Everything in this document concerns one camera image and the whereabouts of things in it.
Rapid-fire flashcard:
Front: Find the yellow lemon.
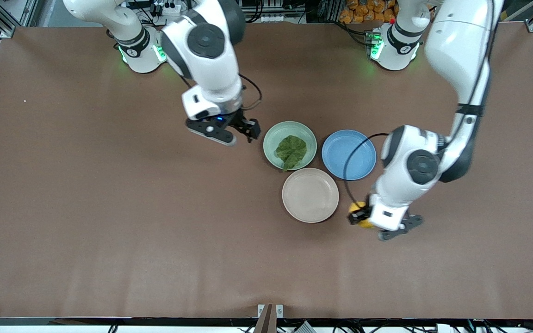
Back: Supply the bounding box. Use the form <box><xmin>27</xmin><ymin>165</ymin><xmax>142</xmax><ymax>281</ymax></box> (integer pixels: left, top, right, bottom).
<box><xmin>348</xmin><ymin>201</ymin><xmax>374</xmax><ymax>230</ymax></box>

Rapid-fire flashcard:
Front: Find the green lettuce leaf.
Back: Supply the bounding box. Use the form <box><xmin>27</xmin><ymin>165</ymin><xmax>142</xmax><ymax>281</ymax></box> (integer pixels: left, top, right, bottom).
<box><xmin>274</xmin><ymin>135</ymin><xmax>308</xmax><ymax>172</ymax></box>

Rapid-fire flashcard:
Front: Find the pale green plate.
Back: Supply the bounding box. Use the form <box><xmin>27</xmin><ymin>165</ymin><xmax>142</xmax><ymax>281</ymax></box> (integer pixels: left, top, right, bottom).
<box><xmin>263</xmin><ymin>121</ymin><xmax>317</xmax><ymax>171</ymax></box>

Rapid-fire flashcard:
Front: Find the beige plate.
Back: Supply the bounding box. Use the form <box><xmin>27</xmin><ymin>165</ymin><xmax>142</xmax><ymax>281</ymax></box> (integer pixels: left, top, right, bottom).
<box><xmin>282</xmin><ymin>167</ymin><xmax>340</xmax><ymax>224</ymax></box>

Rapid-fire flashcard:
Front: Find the blue plate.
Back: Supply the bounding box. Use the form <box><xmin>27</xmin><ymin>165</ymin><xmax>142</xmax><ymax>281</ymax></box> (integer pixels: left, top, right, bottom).
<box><xmin>322</xmin><ymin>129</ymin><xmax>377</xmax><ymax>181</ymax></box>

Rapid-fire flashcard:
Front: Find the white power strip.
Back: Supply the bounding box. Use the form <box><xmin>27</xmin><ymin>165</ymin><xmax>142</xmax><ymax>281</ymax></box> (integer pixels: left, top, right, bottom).
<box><xmin>149</xmin><ymin>0</ymin><xmax>182</xmax><ymax>17</ymax></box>

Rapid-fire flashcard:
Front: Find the brown table cover sheet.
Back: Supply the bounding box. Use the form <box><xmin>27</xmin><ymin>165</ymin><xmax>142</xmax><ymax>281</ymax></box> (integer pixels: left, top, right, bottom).
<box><xmin>0</xmin><ymin>21</ymin><xmax>533</xmax><ymax>321</ymax></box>

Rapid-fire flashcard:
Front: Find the bag of orange snacks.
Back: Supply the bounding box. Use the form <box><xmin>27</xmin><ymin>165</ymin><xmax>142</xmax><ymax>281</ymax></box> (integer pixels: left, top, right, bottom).
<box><xmin>339</xmin><ymin>0</ymin><xmax>397</xmax><ymax>25</ymax></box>

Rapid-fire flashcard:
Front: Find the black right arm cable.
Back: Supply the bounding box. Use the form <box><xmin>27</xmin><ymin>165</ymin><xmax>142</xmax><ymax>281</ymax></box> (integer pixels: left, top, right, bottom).
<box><xmin>180</xmin><ymin>73</ymin><xmax>263</xmax><ymax>112</ymax></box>

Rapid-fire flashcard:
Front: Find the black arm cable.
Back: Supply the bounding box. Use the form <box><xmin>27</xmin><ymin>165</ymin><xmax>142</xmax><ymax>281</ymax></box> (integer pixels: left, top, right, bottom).
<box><xmin>180</xmin><ymin>73</ymin><xmax>263</xmax><ymax>112</ymax></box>
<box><xmin>343</xmin><ymin>0</ymin><xmax>500</xmax><ymax>207</ymax></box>

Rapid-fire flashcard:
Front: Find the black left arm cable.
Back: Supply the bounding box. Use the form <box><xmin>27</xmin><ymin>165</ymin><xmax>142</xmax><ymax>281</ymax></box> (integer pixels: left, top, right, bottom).
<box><xmin>343</xmin><ymin>0</ymin><xmax>500</xmax><ymax>207</ymax></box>

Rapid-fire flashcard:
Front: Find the metal mounting bracket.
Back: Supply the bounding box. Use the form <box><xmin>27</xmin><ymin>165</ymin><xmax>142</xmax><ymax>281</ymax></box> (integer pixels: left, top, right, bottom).
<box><xmin>254</xmin><ymin>303</ymin><xmax>285</xmax><ymax>333</ymax></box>

